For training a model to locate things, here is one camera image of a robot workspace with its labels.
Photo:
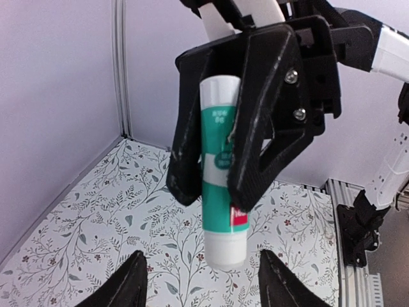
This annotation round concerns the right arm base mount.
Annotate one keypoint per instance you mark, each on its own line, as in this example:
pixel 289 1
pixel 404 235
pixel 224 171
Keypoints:
pixel 359 229

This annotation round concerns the right aluminium frame post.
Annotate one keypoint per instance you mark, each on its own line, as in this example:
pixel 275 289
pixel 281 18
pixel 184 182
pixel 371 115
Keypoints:
pixel 119 61

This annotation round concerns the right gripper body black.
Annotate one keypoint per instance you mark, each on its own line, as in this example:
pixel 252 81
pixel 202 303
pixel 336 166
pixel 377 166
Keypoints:
pixel 315 82

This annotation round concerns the green white glue stick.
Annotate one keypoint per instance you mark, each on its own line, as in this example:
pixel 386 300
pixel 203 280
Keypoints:
pixel 225 226

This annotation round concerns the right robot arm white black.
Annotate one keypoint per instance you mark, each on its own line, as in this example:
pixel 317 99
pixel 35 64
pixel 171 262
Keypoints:
pixel 372 63

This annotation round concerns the aluminium front rail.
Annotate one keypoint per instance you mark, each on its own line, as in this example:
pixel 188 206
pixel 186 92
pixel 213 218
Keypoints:
pixel 357 286

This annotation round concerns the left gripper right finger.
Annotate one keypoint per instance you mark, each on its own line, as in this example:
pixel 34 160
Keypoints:
pixel 279 286

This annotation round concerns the floral patterned table mat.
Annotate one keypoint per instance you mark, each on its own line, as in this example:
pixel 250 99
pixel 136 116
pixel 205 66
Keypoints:
pixel 123 205

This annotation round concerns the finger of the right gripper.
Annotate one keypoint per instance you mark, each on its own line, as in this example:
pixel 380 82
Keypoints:
pixel 184 174
pixel 265 138

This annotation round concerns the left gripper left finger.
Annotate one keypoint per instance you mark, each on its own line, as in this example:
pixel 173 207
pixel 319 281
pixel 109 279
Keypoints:
pixel 127 286

